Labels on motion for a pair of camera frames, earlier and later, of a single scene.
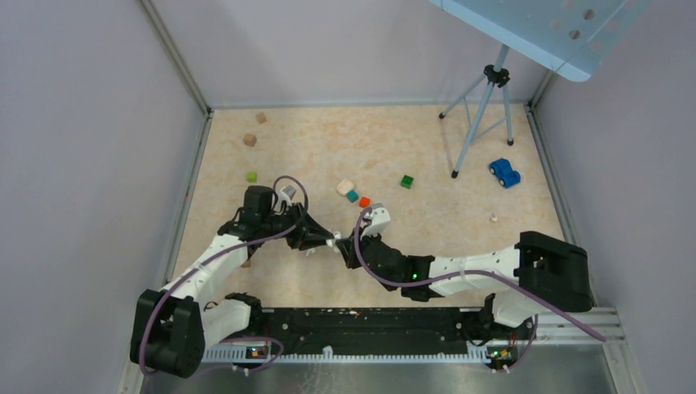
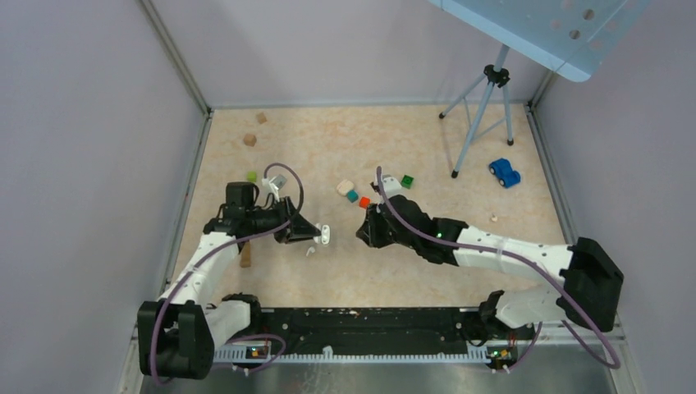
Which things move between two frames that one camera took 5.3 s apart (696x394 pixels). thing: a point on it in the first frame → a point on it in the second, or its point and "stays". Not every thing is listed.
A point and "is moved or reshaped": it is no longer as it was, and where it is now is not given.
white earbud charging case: [331, 242] is moved or reshaped
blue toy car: [503, 171] stays
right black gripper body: [364, 242] → [382, 234]
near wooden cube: [249, 139] stays
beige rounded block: [344, 186] stays
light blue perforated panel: [573, 37] stays
